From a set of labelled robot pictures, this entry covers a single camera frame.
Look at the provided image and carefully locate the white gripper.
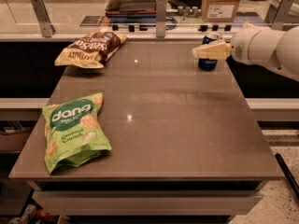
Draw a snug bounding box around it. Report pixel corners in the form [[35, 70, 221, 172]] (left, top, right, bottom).
[[192, 22, 261, 65]]

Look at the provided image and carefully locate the blue pepsi can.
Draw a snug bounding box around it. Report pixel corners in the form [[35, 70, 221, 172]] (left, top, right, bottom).
[[198, 32, 222, 71]]

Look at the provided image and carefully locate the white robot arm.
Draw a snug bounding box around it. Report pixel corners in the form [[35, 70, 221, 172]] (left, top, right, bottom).
[[192, 23, 299, 81]]

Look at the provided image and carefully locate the brown chip bag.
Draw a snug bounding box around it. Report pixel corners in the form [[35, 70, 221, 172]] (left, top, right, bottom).
[[55, 32, 127, 69]]

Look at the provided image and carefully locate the green dang chip bag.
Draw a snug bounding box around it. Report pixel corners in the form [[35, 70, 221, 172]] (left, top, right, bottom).
[[42, 92, 111, 174]]

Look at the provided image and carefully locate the cardboard box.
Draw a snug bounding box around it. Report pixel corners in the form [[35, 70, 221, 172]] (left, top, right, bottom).
[[201, 0, 240, 22]]

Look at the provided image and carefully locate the orange framed tray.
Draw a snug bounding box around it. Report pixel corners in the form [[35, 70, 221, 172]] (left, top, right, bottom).
[[106, 0, 156, 15]]

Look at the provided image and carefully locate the black rod on floor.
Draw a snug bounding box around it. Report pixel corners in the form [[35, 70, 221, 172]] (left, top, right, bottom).
[[275, 153, 299, 200]]

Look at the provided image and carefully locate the right metal glass bracket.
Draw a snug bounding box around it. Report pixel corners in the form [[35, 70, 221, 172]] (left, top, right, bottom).
[[264, 0, 294, 31]]

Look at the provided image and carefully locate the metal glass bracket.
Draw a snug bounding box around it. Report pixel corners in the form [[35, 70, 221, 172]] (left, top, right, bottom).
[[264, 0, 294, 31], [30, 0, 55, 37], [156, 0, 167, 38]]

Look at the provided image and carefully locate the middle metal glass bracket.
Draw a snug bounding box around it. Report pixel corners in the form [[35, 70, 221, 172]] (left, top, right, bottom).
[[156, 0, 167, 38]]

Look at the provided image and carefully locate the left metal glass bracket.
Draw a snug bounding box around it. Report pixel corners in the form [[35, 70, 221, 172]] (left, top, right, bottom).
[[30, 0, 55, 37]]

